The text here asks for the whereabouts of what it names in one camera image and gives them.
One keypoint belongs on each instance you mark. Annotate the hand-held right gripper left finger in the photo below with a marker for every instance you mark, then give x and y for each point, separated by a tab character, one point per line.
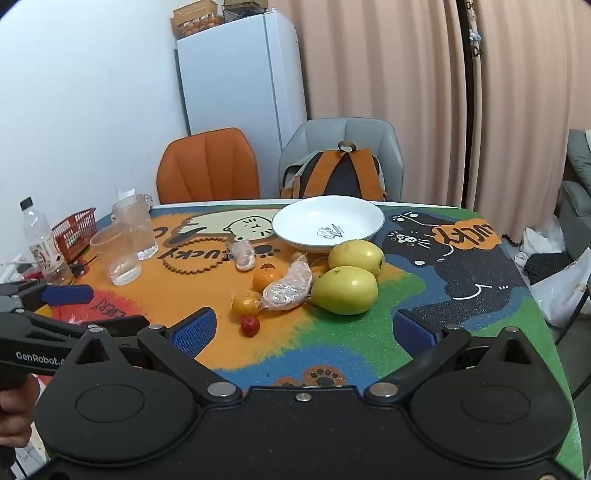
194	333

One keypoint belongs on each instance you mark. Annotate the person's left hand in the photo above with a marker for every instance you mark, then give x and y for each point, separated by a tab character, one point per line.
14	410

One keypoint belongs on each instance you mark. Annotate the orange chair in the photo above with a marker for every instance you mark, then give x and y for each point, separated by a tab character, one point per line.
207	170

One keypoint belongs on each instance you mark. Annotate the clear plastic bottle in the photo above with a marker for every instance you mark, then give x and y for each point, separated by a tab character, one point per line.
41	240

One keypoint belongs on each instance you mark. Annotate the white tissue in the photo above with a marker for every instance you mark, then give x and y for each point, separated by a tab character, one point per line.
127	193

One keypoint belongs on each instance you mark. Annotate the dark cloth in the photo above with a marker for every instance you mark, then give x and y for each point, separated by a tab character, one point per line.
547	267

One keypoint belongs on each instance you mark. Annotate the yellow-green pear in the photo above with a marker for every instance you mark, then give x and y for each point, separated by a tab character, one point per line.
355	256
344	290

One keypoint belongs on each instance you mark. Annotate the white plastic bag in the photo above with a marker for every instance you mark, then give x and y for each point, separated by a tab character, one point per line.
540	237
568	290

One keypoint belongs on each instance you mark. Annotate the small orange mandarin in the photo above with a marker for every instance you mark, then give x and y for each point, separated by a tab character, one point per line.
245	303

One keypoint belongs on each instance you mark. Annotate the curtain tie ornament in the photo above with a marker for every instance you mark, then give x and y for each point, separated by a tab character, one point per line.
474	37

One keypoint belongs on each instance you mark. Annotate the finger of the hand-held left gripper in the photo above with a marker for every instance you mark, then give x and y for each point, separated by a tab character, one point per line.
55	328
69	295

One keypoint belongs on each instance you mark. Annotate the cartoon cat printed table mat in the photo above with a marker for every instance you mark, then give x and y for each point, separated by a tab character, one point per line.
346	341

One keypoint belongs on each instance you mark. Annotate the tall clear glass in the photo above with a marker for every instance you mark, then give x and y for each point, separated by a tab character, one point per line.
138	226

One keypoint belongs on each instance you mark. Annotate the clear plastic cup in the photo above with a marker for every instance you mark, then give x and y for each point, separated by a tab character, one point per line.
117	258

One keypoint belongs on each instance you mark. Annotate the pink curtain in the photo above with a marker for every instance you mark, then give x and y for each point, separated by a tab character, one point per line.
535	92
383	60

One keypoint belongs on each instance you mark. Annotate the white plate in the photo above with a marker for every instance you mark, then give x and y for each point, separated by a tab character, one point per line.
318	217

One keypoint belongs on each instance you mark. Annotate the long plastic-wrapped sweet potato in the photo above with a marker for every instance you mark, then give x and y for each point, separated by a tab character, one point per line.
288	286

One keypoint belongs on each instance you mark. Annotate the red plastic basket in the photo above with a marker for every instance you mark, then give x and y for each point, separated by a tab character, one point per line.
74	230

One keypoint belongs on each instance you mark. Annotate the orange and black backpack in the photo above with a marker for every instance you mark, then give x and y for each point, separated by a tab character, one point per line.
341	177

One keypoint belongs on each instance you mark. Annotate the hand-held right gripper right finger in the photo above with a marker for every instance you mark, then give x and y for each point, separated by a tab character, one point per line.
413	331

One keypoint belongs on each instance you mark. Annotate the white refrigerator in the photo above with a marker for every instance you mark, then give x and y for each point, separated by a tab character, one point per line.
240	78

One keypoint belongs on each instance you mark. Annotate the cardboard egg carton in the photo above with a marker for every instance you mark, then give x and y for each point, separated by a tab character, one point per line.
194	21

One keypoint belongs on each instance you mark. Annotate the small red fruit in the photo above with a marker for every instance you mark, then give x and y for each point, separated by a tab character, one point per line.
250	326

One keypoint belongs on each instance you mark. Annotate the grey sofa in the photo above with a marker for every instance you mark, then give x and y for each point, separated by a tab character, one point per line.
577	203

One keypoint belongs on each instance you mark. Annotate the grey chair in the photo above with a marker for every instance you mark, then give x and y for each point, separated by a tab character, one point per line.
383	143

